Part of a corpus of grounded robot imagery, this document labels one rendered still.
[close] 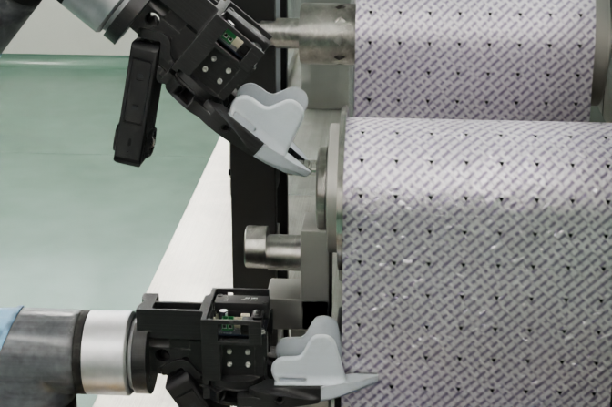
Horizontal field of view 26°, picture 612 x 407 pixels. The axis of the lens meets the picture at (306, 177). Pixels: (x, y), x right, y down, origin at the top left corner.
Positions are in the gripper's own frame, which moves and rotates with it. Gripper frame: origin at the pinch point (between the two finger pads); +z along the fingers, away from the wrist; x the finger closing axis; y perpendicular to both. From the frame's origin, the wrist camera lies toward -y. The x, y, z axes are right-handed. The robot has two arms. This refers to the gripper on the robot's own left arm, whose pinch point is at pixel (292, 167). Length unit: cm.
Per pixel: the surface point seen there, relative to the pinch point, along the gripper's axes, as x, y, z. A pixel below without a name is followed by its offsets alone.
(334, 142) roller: -2.2, 4.8, 1.0
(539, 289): -5.7, 7.3, 22.0
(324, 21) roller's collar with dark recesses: 22.9, 7.3, -4.4
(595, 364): -5.6, 5.3, 30.4
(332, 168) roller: -4.1, 3.4, 2.1
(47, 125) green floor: 441, -191, -33
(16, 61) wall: 549, -218, -69
